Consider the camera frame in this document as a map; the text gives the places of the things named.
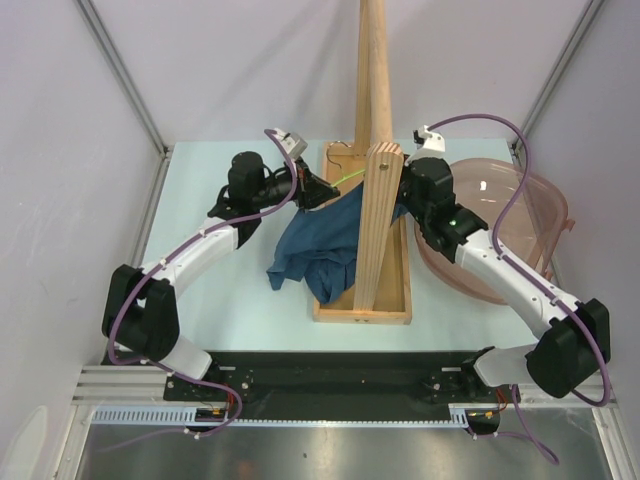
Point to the wooden rack with tray base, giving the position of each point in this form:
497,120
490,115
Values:
382,292

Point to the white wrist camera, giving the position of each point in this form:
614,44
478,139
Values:
293,144
429,145

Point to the pink translucent plastic bowl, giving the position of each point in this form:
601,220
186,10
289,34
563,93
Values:
531,228

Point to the left aluminium frame post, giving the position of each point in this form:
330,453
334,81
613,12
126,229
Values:
109,50

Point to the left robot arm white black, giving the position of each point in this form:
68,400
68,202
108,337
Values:
141,312

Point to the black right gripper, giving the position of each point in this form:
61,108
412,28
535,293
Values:
407,167

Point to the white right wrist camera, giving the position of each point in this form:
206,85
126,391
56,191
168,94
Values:
429,145

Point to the green hanger with metal hook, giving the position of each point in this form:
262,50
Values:
344,177

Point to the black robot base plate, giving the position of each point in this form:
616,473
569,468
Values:
353,387

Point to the right aluminium frame post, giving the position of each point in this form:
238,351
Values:
586,20

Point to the dark blue t shirt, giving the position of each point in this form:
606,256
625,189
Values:
320,248

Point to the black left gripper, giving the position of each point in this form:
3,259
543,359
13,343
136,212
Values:
311,191

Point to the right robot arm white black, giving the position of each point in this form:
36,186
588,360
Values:
573,337

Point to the aluminium frame post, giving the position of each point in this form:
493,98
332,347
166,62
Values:
109,50
586,20

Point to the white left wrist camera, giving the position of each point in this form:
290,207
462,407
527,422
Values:
293,144

